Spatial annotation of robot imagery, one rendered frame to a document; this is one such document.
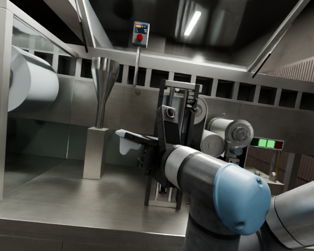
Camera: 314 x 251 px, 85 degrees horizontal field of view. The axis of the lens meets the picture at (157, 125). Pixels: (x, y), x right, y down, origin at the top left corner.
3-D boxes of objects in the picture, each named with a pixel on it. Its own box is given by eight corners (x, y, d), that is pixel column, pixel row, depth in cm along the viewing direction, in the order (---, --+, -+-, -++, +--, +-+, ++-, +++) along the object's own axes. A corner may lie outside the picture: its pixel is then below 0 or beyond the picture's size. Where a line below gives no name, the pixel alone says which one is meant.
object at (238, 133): (233, 128, 83) (247, 125, 83) (231, 128, 85) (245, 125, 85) (235, 143, 84) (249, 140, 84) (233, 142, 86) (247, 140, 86)
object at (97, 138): (76, 179, 88) (86, 67, 83) (85, 170, 102) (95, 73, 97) (102, 182, 89) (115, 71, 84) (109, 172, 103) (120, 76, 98)
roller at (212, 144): (200, 156, 86) (203, 132, 85) (188, 145, 111) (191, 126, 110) (223, 158, 87) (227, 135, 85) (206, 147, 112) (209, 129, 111)
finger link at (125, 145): (104, 149, 44) (134, 160, 40) (109, 126, 44) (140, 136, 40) (111, 148, 47) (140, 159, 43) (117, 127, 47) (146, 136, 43)
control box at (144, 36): (131, 41, 79) (134, 18, 78) (132, 46, 85) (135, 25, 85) (146, 44, 79) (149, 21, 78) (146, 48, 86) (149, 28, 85)
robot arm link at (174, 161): (183, 148, 28) (216, 154, 32) (168, 142, 32) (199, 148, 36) (171, 193, 28) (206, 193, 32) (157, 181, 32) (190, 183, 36)
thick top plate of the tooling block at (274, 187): (251, 192, 85) (253, 181, 85) (219, 166, 125) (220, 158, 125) (282, 196, 86) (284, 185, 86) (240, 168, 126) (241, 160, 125)
